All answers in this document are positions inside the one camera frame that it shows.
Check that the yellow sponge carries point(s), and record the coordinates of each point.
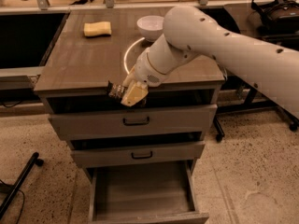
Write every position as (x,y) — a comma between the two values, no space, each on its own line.
(97,28)

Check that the open bottom drawer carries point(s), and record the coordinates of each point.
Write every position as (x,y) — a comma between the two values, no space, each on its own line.
(153,193)

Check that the black headset on table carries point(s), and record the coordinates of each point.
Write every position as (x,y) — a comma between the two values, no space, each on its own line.
(279,15)

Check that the middle drawer with handle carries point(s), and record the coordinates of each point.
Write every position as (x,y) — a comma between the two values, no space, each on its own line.
(114,156)

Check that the grey wooden drawer cabinet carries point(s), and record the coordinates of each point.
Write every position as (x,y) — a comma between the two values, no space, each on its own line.
(79,68)

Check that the top drawer with handle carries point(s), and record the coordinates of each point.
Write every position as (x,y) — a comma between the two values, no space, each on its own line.
(133,122)

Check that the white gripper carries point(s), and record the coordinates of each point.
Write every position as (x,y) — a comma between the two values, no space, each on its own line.
(146,68)

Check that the white bowl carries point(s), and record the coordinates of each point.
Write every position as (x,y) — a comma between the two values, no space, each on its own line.
(150,27)

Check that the black stand leg left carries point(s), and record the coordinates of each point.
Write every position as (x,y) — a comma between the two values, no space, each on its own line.
(11,190)

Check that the grey side table right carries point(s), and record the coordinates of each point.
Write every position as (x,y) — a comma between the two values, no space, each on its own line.
(248,21)

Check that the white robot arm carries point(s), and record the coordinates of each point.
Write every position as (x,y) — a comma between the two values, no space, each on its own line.
(188,32)

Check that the drawer with handle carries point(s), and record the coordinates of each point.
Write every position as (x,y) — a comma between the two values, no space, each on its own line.
(114,156)
(133,122)

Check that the black rolling stand right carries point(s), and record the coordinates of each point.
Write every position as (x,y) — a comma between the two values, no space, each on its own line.
(236,96)

